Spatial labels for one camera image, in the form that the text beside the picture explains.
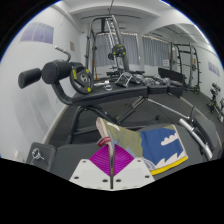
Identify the black and yellow weight plate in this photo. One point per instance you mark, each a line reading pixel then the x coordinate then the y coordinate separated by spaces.
pixel 81 78

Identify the silver barbell bar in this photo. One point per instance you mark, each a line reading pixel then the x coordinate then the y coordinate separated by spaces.
pixel 196 135

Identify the patterned blue and olive towel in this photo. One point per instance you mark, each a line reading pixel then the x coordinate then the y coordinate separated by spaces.
pixel 160 146

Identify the purple wall poster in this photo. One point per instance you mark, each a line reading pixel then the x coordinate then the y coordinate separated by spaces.
pixel 36 32

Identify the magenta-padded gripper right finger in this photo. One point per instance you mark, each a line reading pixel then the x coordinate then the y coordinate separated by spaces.
pixel 128 171

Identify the grey window curtain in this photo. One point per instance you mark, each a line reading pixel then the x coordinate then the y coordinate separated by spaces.
pixel 156 51
pixel 131 50

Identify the black padded seat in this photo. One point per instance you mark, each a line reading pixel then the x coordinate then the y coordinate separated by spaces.
pixel 210 130

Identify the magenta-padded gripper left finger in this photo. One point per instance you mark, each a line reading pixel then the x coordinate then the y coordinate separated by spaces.
pixel 96 170

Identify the black bench with roller pads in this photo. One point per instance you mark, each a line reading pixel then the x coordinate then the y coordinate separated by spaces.
pixel 110 95

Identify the black upright padded block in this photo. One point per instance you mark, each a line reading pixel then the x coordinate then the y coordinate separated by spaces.
pixel 170 76

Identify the metal spring collar clip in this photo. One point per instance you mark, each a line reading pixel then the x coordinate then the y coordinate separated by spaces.
pixel 37 154

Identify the white wall socket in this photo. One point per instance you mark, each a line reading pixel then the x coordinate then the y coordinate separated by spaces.
pixel 16 155

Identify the small wall panel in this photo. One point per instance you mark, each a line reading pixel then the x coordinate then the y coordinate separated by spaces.
pixel 72 46

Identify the black padded weight bench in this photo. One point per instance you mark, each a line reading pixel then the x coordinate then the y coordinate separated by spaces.
pixel 66 156

